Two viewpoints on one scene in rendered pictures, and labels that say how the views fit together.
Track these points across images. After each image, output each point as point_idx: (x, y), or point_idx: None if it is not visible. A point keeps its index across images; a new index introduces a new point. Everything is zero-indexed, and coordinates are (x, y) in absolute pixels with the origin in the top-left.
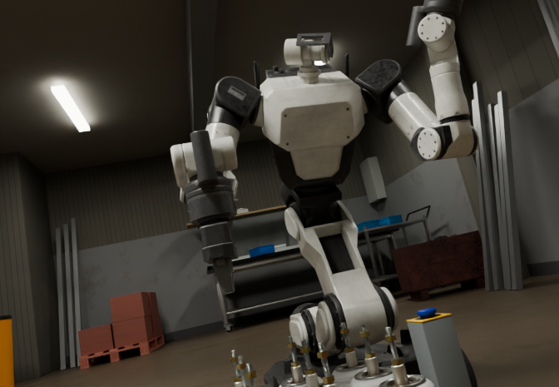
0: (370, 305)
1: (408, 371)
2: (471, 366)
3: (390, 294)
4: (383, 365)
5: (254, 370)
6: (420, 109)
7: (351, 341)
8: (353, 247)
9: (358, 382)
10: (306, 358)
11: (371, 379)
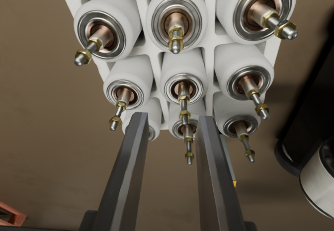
0: (317, 194)
1: (305, 144)
2: (280, 164)
3: (319, 211)
4: (321, 140)
5: (85, 63)
6: None
7: (318, 148)
8: None
9: (178, 117)
10: (182, 109)
11: (173, 124)
